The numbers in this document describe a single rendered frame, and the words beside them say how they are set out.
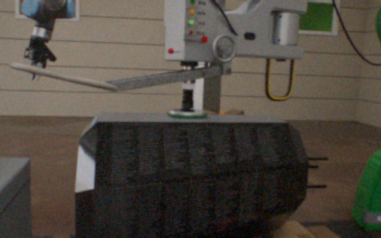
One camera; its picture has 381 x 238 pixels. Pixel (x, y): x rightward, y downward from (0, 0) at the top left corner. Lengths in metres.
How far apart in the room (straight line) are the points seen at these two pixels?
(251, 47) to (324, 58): 6.91
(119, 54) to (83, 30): 0.83
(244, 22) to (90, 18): 6.10
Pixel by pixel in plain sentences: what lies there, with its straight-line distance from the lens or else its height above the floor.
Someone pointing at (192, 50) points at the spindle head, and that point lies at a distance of 2.03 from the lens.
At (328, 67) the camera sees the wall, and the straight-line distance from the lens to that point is 9.18.
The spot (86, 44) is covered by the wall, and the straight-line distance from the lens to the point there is 8.09.
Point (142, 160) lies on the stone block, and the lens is 1.80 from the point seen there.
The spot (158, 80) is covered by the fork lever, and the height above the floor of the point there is 1.07.
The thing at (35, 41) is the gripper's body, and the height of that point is 1.24.
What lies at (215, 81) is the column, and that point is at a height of 1.03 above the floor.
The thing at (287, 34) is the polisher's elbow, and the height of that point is 1.35.
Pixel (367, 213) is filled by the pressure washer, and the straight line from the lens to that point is 3.14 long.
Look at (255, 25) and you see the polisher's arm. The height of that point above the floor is 1.38.
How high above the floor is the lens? 1.16
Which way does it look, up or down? 8 degrees down
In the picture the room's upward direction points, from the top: 2 degrees clockwise
